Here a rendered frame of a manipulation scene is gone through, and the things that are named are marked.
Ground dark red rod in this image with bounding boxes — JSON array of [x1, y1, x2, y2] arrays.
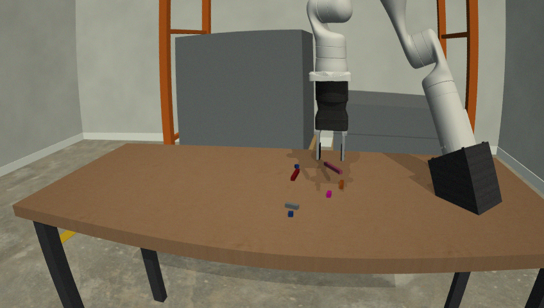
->
[[291, 169, 300, 181]]

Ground pink rod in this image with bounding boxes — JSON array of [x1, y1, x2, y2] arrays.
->
[[324, 162, 343, 175]]

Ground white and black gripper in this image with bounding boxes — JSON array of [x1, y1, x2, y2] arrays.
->
[[309, 58, 352, 161]]

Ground grey rod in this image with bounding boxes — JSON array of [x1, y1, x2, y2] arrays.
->
[[285, 202, 300, 210]]

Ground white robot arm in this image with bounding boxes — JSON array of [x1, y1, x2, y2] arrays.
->
[[307, 0, 476, 155]]

